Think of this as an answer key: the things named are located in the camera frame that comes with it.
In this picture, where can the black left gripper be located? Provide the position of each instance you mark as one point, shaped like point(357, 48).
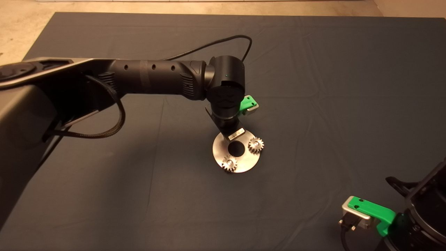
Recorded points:
point(231, 130)

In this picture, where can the green right camera mount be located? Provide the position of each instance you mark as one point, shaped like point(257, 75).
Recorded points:
point(373, 209)

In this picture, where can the dark grey table cloth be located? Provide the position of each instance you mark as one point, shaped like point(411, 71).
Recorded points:
point(313, 69)

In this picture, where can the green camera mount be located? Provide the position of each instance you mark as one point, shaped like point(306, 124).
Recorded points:
point(373, 209)
point(248, 103)

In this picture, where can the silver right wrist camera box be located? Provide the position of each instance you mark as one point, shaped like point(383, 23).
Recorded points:
point(350, 211)

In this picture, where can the black braided left arm sleeve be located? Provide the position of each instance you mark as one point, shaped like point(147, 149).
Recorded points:
point(122, 118)

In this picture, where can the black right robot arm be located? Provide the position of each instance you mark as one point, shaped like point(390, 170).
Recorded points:
point(432, 209)

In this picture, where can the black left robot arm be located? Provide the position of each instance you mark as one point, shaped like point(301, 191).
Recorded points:
point(156, 76)

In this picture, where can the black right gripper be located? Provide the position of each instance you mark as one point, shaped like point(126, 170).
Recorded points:
point(397, 244)

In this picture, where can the round metal carrier plate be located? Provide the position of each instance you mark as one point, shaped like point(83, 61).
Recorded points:
point(251, 162)

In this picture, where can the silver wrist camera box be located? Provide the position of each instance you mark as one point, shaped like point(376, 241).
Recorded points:
point(350, 211)
point(252, 111)

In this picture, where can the green left camera mount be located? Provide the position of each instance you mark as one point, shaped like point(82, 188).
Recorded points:
point(248, 103)

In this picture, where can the steel planetary gear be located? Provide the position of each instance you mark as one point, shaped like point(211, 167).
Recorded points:
point(230, 164)
point(256, 145)

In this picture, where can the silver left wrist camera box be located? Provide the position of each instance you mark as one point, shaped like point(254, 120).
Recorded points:
point(252, 111)

